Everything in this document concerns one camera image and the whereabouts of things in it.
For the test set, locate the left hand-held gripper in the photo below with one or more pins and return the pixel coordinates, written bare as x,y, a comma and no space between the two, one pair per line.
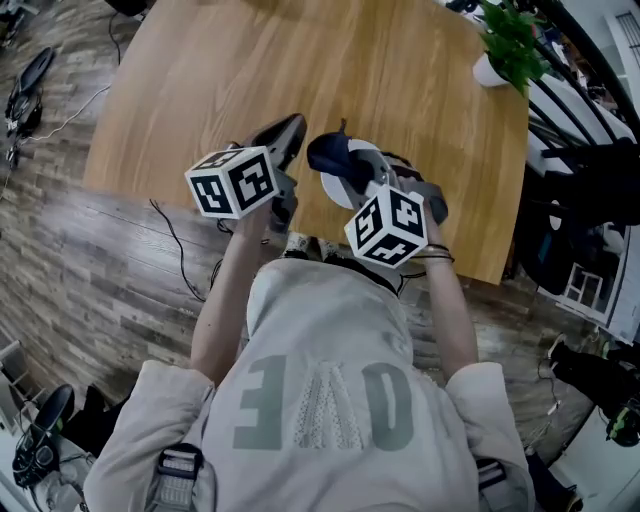
232,182

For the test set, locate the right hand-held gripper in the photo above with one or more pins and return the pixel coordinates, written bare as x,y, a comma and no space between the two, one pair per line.
387,225

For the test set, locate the white round plate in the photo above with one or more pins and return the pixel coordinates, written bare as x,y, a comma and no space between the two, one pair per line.
336,192

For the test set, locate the dark blue cloth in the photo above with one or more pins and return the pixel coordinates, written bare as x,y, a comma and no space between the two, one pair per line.
330,150

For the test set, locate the person's left forearm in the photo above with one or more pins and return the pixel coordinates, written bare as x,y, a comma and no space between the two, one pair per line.
225,310

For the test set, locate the person's right forearm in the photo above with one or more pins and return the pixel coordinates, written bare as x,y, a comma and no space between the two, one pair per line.
450,310

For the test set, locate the person's light shoe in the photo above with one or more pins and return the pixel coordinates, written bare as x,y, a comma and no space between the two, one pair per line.
297,246
334,250

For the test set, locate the black wrist bands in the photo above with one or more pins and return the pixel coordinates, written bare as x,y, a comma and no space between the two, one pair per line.
435,253

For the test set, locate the green potted plant white pot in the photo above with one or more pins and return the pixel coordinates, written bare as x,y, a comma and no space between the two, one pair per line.
510,50

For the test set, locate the black office chair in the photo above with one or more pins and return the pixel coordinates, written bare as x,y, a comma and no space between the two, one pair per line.
575,200

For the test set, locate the person's grey printed shirt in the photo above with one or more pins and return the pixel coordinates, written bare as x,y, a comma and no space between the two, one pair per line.
325,400

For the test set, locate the black gear pile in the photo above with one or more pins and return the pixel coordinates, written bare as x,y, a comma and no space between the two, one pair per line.
27,95

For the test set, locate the white slatted desk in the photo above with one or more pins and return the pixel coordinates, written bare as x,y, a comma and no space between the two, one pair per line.
605,290

